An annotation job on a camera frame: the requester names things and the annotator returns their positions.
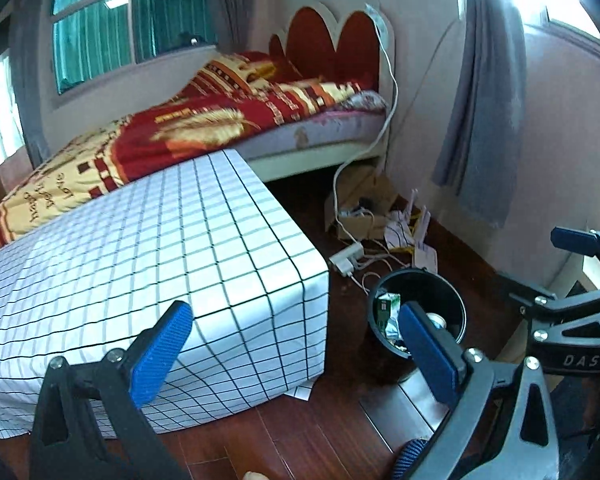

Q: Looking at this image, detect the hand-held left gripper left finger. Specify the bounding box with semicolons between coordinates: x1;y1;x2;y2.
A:
27;300;195;480

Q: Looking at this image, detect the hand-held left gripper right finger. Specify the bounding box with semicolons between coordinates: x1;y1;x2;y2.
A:
397;302;561;480

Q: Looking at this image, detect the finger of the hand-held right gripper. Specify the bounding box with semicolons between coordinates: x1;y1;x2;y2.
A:
551;226;600;288
495;272;561;322

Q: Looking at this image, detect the green white milk carton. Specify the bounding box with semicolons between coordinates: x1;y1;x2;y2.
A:
376;294;401;323

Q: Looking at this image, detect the black round waste bin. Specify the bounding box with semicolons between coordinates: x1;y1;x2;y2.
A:
366;268;468;381

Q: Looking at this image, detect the person's right hand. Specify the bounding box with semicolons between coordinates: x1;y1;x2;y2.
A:
582;375;600;433

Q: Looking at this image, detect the white router with antennas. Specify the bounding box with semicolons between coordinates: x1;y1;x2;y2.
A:
384;189;438;273

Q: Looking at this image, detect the white black checked tablecloth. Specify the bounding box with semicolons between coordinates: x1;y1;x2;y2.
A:
0;149;331;438

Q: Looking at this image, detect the blue mesh shoe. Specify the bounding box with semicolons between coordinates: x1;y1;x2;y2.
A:
394;437;428;480

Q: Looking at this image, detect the white power strip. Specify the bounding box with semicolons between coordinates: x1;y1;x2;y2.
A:
329;242;365;277

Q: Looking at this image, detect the grey curtain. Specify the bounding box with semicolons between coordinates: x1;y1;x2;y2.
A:
432;0;528;228
205;0;253;56
10;10;51;161

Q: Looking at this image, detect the cardboard box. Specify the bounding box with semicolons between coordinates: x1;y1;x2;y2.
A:
325;167;401;241

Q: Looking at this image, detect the bed with red yellow blanket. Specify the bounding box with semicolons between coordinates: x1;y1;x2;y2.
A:
0;51;376;261

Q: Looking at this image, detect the grey bed mattress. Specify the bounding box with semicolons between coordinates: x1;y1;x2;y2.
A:
235;107;388;183

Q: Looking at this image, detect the floral pillow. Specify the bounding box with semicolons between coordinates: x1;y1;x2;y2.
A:
337;91;387;111

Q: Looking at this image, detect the small bright window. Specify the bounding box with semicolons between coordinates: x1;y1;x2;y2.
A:
0;50;26;166

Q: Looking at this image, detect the red white scalloped headboard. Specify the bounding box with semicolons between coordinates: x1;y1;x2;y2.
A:
269;2;396;93

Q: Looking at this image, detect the large green-tinted window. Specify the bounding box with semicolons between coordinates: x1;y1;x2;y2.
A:
50;0;218;96

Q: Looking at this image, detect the white power cable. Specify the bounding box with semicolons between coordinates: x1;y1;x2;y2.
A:
332;2;398;241

